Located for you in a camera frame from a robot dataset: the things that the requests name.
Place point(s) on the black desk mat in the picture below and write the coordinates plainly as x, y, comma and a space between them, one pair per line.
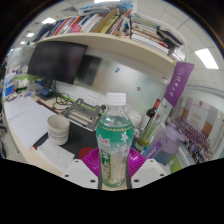
81, 136

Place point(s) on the black computer monitor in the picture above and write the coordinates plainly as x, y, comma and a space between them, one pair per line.
56, 61

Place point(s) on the white paper sheet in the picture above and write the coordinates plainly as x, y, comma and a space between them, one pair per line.
18, 106
31, 128

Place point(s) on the large group photo poster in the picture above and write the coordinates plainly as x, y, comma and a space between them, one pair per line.
200, 133

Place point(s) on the translucent purple water bottle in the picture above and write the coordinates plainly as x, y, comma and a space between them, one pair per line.
165, 146

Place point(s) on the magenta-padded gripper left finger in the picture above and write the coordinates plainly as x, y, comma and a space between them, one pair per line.
78, 173

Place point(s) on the small printed paper slip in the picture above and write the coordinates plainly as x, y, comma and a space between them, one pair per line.
55, 155

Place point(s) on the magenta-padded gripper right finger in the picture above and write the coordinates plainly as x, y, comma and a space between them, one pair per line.
148, 171

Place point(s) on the wooden shelf with books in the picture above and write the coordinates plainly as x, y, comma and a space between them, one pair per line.
113, 43

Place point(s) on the green-labelled clear drink bottle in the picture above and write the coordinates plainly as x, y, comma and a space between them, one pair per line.
115, 140

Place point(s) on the white ceramic jar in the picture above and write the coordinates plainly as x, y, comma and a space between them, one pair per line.
136, 118

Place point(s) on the green tinted drinking glass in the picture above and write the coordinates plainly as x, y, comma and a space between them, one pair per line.
150, 133

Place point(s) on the white wall power socket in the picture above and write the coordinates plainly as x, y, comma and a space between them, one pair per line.
93, 98

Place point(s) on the black office chair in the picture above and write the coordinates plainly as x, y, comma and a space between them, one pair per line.
2, 133

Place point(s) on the small blue device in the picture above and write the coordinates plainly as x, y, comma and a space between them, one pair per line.
45, 93

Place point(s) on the flat round red coaster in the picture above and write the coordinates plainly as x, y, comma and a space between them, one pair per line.
85, 152

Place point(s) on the white patterned ceramic mug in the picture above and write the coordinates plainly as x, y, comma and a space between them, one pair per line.
58, 130

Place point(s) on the dark wine bottle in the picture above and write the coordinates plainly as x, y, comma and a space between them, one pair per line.
151, 113

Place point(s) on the grey metal laptop stand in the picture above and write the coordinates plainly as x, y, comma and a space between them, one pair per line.
81, 115

